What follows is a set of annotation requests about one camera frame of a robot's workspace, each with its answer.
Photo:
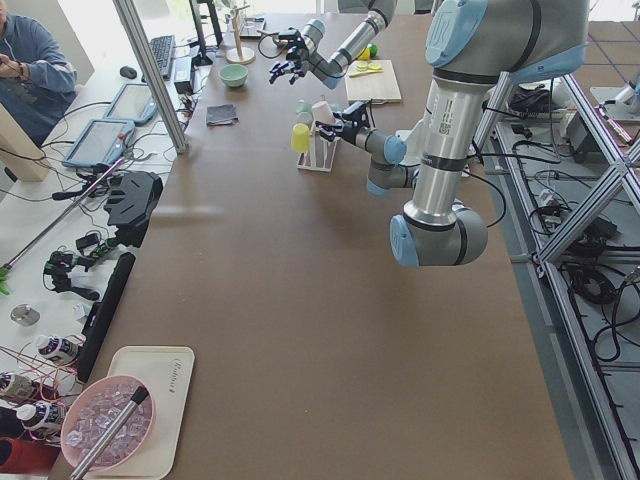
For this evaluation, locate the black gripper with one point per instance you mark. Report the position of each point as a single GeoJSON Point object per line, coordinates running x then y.
{"type": "Point", "coordinates": [300, 53]}
{"type": "Point", "coordinates": [348, 133]}

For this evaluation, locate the pink cup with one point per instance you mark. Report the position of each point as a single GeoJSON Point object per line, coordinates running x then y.
{"type": "Point", "coordinates": [322, 110]}

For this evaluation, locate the mint green cup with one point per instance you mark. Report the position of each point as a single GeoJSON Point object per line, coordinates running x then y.
{"type": "Point", "coordinates": [303, 106]}

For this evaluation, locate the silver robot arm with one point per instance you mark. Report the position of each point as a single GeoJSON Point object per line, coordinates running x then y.
{"type": "Point", "coordinates": [469, 44]}
{"type": "Point", "coordinates": [330, 71]}

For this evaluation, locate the yellow cup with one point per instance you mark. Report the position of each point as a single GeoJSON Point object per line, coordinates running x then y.
{"type": "Point", "coordinates": [300, 138]}

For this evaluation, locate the grey cup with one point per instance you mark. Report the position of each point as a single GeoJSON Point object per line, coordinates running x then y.
{"type": "Point", "coordinates": [305, 118]}

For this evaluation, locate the wooden cup tree stand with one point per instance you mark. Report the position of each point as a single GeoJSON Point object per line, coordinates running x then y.
{"type": "Point", "coordinates": [238, 54]}

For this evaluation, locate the mint green bowl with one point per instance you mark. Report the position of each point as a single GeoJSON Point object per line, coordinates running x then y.
{"type": "Point", "coordinates": [233, 75]}

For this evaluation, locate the wooden cutting board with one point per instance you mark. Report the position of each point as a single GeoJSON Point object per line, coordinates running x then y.
{"type": "Point", "coordinates": [382, 87]}

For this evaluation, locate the yellow plastic knife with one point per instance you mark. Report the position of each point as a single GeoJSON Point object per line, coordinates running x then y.
{"type": "Point", "coordinates": [361, 73]}

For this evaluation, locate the grey folded cloth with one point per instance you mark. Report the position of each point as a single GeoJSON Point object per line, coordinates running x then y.
{"type": "Point", "coordinates": [224, 114]}

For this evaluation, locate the black keyboard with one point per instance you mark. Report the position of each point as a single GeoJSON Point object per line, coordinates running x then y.
{"type": "Point", "coordinates": [162, 48]}

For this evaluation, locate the black computer mouse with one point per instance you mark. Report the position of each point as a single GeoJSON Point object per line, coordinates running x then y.
{"type": "Point", "coordinates": [128, 72]}

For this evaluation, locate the blue teach pendant upper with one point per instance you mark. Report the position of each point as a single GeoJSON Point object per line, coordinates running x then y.
{"type": "Point", "coordinates": [102, 142]}

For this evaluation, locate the person in blue hoodie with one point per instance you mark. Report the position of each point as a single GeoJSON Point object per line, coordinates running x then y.
{"type": "Point", "coordinates": [38, 83]}

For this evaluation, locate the beige tray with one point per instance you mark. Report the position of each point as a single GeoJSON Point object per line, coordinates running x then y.
{"type": "Point", "coordinates": [145, 447]}

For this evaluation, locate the black long bar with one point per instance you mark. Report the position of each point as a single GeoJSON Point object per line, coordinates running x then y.
{"type": "Point", "coordinates": [101, 315]}

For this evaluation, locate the metal tongs in bowl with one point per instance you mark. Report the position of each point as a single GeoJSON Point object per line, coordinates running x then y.
{"type": "Point", "coordinates": [84, 465]}

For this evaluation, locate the green clamp stick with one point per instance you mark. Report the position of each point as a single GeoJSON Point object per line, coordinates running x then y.
{"type": "Point", "coordinates": [8, 266]}

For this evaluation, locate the pink bowl with ice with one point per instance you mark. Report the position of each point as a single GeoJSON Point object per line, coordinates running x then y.
{"type": "Point", "coordinates": [93, 411]}

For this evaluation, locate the white wire cup rack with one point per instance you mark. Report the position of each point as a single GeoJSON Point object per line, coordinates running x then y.
{"type": "Point", "coordinates": [321, 153]}

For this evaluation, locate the aluminium frame post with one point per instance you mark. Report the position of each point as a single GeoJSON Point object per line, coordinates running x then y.
{"type": "Point", "coordinates": [136, 34]}

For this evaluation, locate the black plastic bracket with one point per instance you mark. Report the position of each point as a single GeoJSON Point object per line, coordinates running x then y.
{"type": "Point", "coordinates": [131, 201]}

